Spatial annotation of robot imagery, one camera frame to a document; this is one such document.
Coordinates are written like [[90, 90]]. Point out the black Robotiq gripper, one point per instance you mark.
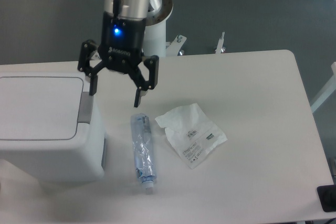
[[122, 43]]

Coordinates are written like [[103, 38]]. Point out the white trash can grey button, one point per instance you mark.
[[51, 127]]

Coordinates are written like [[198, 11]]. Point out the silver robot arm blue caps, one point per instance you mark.
[[145, 77]]

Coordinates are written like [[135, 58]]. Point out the crushed clear plastic bottle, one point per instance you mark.
[[143, 152]]

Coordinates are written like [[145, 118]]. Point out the crumpled white plastic wrapper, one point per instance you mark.
[[191, 133]]

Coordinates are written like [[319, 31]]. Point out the black object at table edge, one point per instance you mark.
[[327, 197]]

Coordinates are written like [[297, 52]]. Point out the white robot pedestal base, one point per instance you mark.
[[156, 13]]

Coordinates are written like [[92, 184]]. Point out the white frame bar right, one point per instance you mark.
[[324, 92]]

